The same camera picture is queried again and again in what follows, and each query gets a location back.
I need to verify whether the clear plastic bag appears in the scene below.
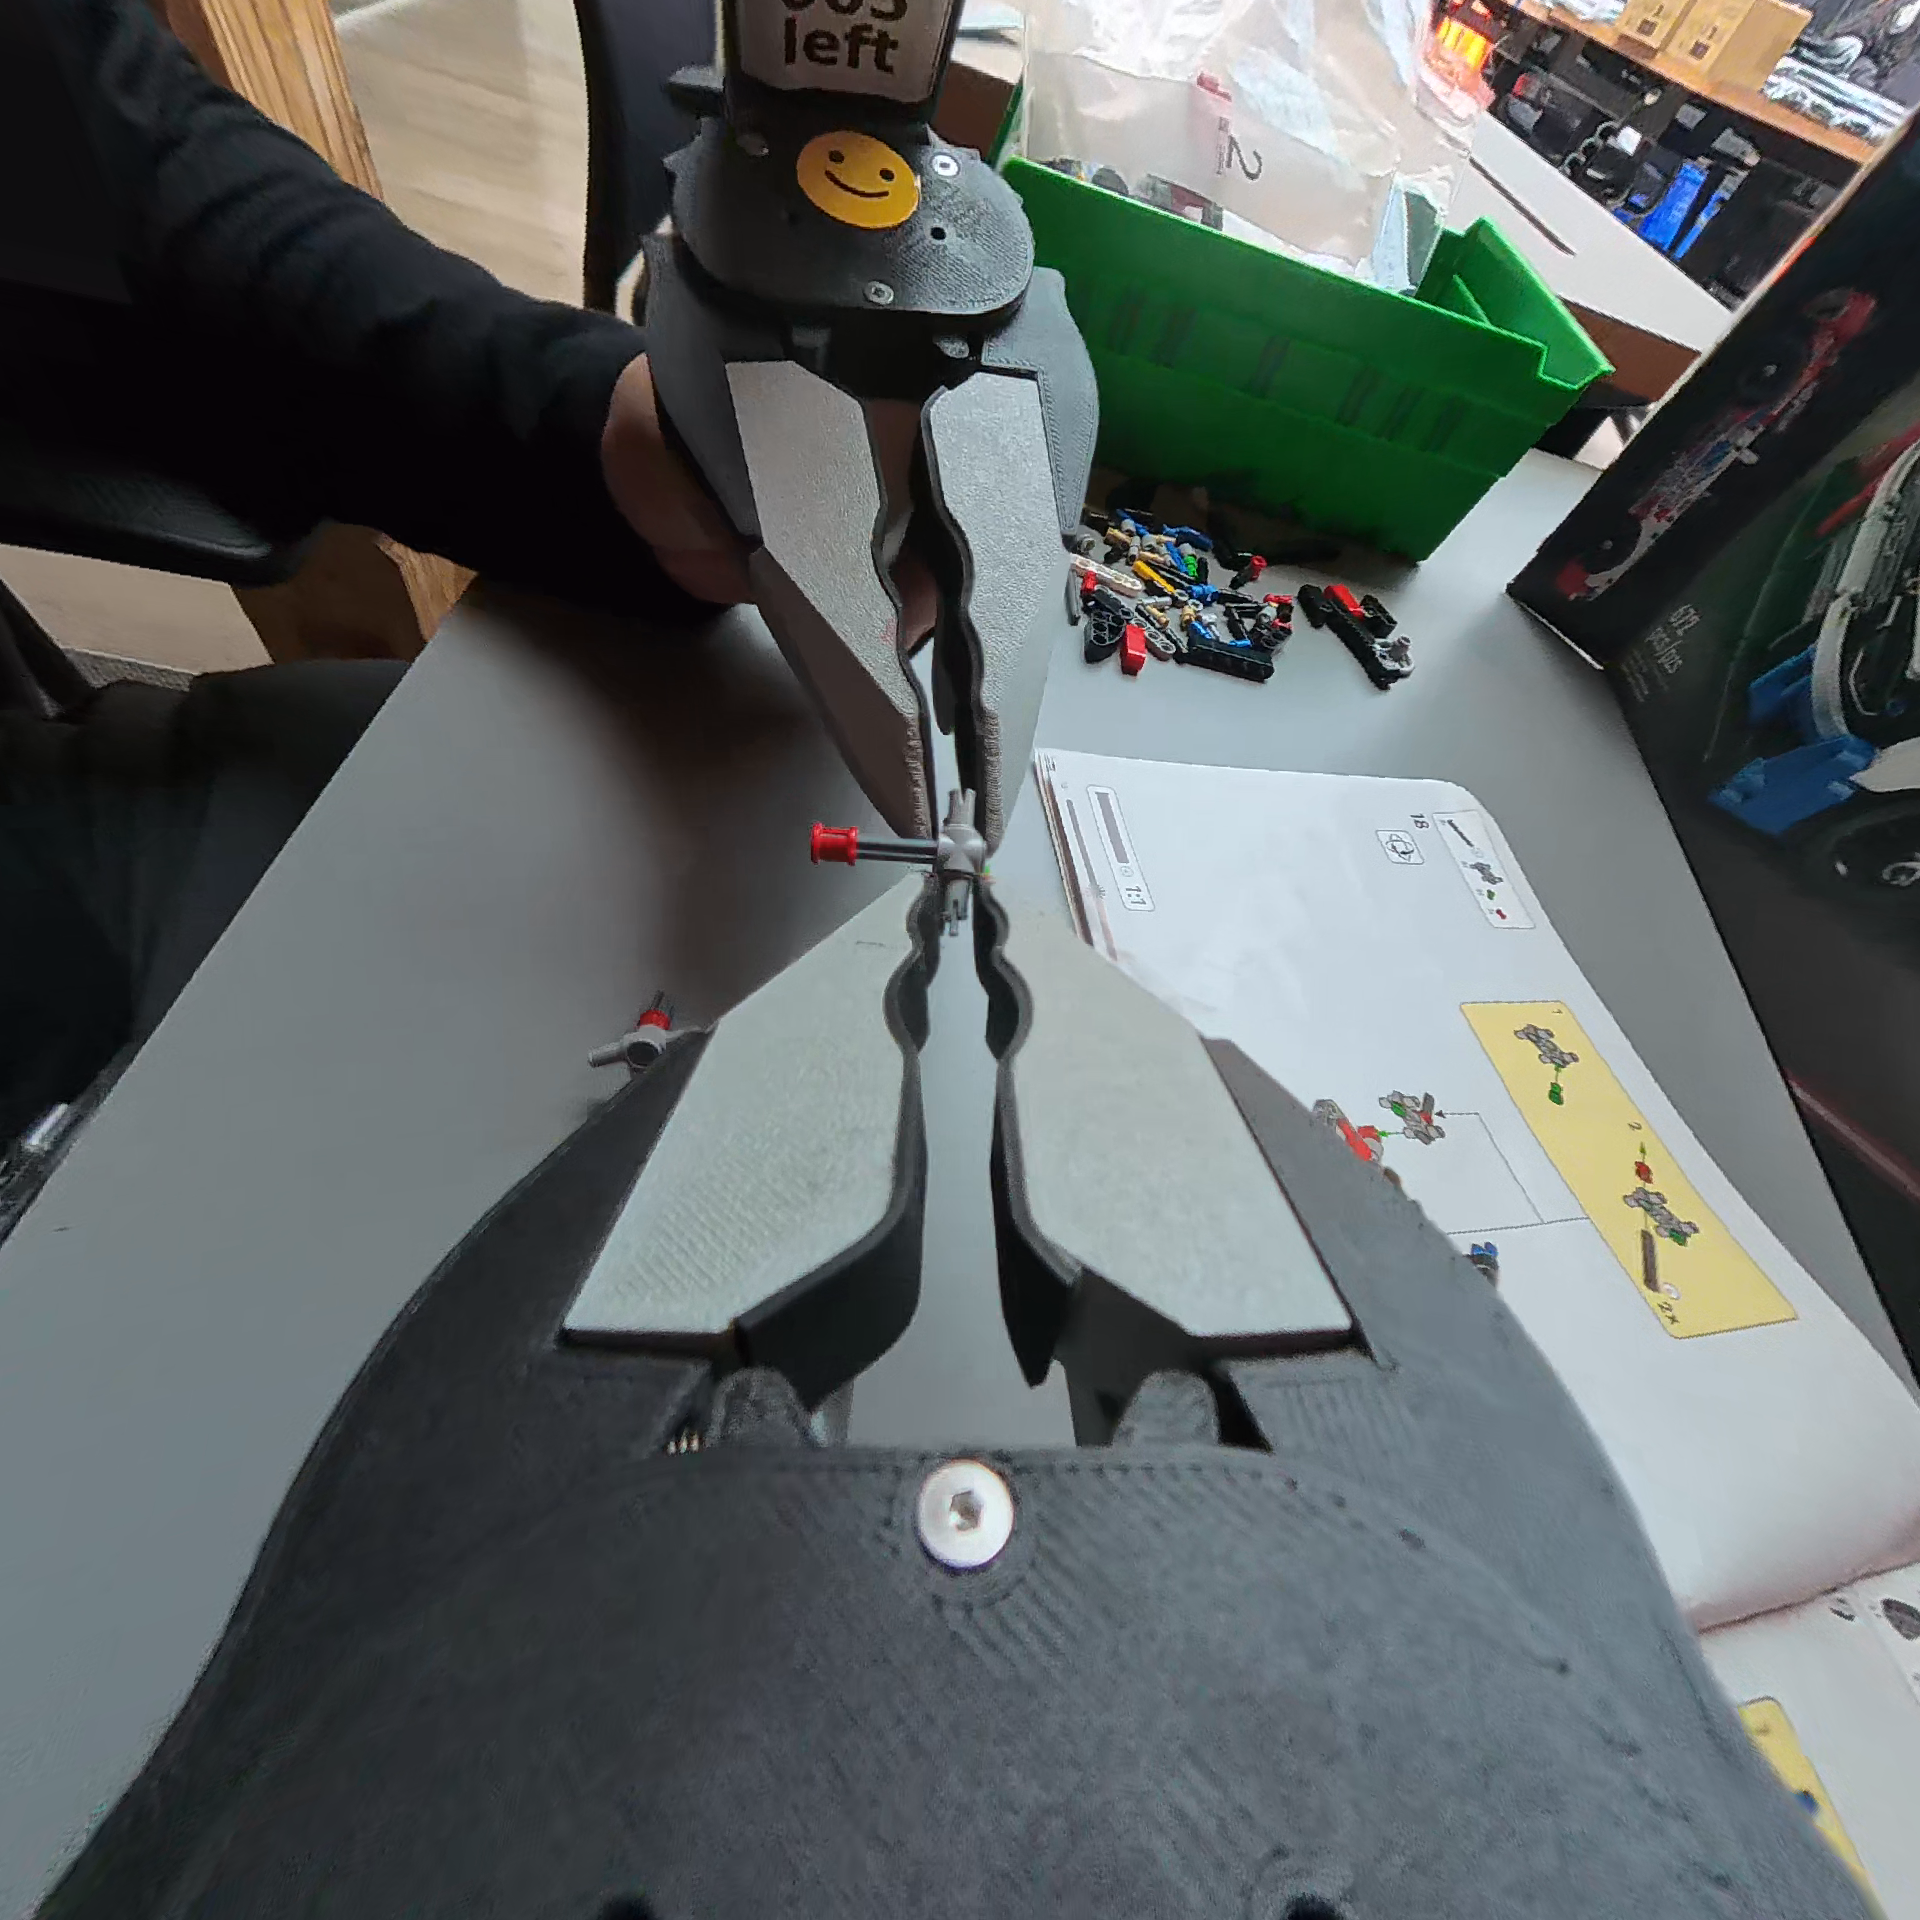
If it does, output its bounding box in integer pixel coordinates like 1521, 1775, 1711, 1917
1020, 0, 1487, 294

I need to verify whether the small grey lego connector assembly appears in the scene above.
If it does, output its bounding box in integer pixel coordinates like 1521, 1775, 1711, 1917
587, 990, 711, 1073
807, 785, 1003, 938

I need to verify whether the white side desk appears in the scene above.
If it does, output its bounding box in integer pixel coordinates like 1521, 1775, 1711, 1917
1462, 111, 1734, 404

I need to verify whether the black red lego beam assembly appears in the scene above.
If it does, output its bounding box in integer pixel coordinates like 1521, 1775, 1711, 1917
1296, 577, 1416, 692

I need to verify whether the person's left forearm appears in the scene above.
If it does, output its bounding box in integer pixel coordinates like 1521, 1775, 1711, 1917
0, 0, 648, 607

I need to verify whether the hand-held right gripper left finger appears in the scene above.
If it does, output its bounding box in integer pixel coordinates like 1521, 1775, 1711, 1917
558, 865, 934, 1420

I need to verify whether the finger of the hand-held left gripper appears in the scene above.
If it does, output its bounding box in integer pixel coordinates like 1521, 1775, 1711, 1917
918, 373, 1075, 846
724, 352, 968, 846

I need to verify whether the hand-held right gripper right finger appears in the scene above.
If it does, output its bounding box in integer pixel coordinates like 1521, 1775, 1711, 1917
960, 873, 1364, 1445

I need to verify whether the dark lego set box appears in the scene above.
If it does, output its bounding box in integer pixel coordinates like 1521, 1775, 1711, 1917
1507, 135, 1920, 1254

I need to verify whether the pile of loose lego pieces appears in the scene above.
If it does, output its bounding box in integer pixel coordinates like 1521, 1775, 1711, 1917
1063, 502, 1300, 686

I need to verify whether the wooden panel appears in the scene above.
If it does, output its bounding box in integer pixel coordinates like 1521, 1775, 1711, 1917
157, 0, 471, 664

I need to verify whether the lego instruction booklet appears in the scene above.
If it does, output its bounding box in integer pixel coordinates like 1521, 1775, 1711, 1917
1036, 748, 1920, 1920

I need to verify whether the person's left hand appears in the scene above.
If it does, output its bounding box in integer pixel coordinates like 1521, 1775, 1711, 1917
603, 356, 763, 606

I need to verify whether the green plastic bin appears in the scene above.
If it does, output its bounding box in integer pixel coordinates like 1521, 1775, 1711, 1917
1001, 150, 1616, 564

